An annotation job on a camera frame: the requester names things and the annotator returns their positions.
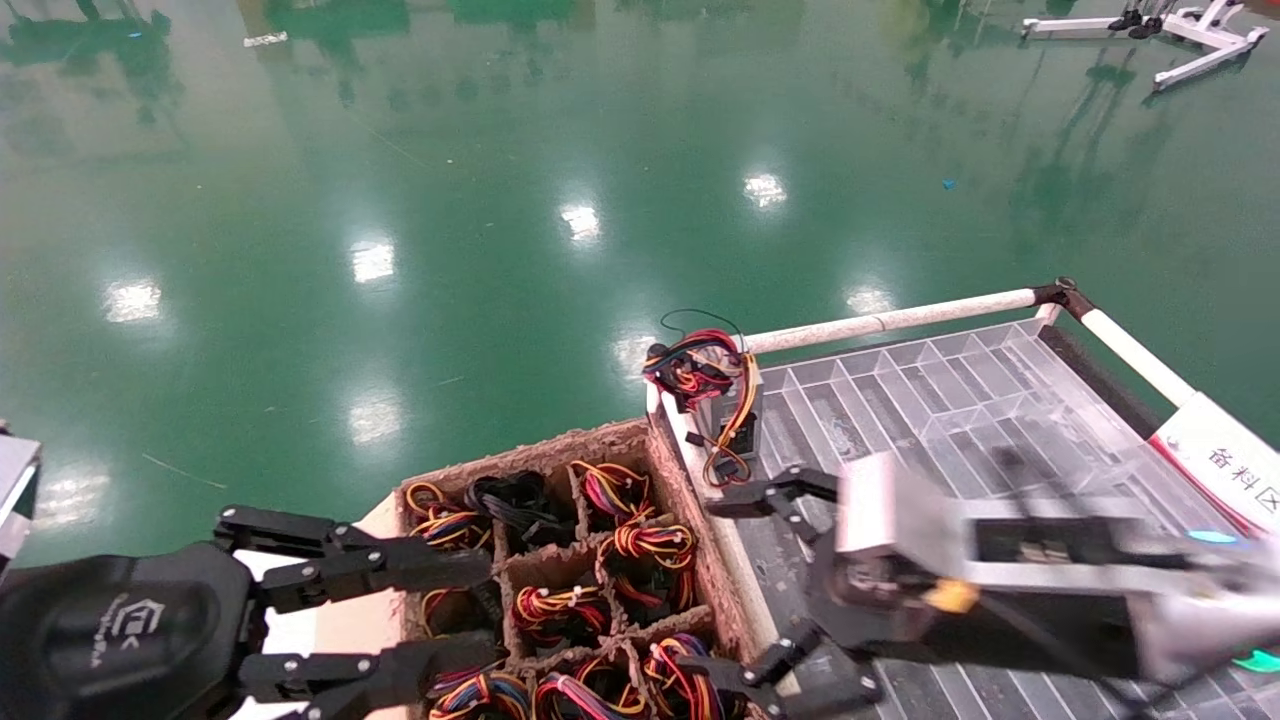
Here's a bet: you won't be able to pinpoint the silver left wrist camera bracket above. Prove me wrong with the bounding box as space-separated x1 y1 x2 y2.
0 425 43 571

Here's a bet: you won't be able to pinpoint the grey power supply colourful wires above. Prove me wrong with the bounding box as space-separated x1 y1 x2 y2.
598 520 699 611

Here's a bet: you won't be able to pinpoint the black pipe joint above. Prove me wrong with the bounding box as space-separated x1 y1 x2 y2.
1033 277 1096 321

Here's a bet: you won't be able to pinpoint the clear plastic divider tray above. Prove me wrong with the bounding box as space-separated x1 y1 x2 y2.
750 320 1280 720

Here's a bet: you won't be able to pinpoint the beige cardboard sheet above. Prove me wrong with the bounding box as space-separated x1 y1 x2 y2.
315 495 411 720

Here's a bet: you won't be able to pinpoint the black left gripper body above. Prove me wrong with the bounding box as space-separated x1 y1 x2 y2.
0 542 271 720

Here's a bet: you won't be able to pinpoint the power supply yellow red wires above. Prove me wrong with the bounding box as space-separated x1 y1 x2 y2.
403 480 491 551

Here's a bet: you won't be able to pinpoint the white metal floor stand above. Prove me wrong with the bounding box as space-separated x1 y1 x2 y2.
1020 0 1271 93

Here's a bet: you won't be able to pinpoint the white red area sign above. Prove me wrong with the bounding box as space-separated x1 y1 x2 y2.
1148 392 1280 541

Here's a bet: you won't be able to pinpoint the brown pulp compartment box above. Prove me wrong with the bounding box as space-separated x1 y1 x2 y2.
395 418 771 720

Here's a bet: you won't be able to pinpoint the power supply black cables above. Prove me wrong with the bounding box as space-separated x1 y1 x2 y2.
465 470 576 546

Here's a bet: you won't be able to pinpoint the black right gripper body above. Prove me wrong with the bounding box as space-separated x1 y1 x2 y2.
808 543 1143 683

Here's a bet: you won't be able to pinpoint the power supply purple yellow wires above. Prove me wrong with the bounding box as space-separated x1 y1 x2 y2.
640 632 746 720

